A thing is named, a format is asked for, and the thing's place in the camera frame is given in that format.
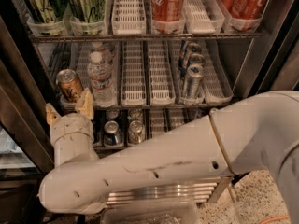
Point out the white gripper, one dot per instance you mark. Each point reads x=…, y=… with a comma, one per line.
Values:
x=71, y=125

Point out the orange soda can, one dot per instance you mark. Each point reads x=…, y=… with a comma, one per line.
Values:
x=69, y=84

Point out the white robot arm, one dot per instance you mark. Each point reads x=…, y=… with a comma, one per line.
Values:
x=261, y=132

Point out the rear middle blue can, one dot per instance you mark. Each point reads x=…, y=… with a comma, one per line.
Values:
x=113, y=115

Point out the blue can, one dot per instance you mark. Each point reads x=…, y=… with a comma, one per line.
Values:
x=112, y=135
x=113, y=115

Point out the front middle blue can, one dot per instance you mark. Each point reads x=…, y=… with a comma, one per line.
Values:
x=112, y=135

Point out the fridge door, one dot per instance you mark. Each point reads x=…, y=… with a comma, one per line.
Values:
x=25, y=88

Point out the rear silver can bottom shelf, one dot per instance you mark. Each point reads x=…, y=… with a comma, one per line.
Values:
x=135, y=114

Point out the front silver red can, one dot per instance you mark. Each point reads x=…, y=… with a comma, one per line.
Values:
x=136, y=132

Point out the right green can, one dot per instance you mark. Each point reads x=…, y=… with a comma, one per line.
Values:
x=88, y=10

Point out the green can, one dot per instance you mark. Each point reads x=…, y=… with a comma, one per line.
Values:
x=46, y=11
x=88, y=10

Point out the left green can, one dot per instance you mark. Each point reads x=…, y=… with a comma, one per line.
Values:
x=46, y=11

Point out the front silver slim can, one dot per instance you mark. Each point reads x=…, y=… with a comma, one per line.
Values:
x=192, y=81

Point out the silver slim can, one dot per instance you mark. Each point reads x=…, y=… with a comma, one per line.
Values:
x=192, y=81
x=194, y=58
x=187, y=48

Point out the middle silver slim can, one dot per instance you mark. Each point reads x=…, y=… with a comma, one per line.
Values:
x=194, y=58

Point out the rear silver slim can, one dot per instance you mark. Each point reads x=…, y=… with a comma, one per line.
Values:
x=187, y=48

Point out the middle red cola can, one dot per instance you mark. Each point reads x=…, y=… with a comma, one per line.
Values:
x=167, y=10

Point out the front clear water bottle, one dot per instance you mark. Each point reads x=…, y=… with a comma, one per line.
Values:
x=100, y=76

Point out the clear water bottle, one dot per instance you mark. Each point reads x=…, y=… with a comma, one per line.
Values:
x=100, y=47
x=100, y=76

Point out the rear clear water bottle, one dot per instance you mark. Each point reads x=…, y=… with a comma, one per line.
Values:
x=100, y=47

